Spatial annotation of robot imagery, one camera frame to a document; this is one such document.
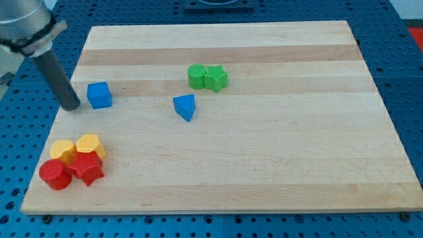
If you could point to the blue cube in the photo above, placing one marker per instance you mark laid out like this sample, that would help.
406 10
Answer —
99 95

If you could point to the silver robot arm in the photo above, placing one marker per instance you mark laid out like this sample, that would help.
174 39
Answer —
28 27

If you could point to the yellow hexagon block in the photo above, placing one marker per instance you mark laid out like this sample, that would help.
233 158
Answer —
91 143

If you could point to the blue triangular prism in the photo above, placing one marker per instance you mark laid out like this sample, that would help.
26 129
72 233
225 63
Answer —
185 106

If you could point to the green star block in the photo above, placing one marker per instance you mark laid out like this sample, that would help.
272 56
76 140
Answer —
216 78

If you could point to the green cylinder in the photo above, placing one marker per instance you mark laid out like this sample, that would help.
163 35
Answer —
196 74

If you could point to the wooden board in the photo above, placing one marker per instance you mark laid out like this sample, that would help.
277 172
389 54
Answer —
300 128

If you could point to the red star block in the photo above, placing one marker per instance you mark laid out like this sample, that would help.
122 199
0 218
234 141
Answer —
87 167

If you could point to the yellow heart block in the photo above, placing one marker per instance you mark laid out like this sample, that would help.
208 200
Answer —
64 150

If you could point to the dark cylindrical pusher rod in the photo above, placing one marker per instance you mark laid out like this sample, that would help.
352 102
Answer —
57 80

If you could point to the red cylinder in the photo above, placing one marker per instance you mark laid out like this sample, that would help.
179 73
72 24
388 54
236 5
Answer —
55 174

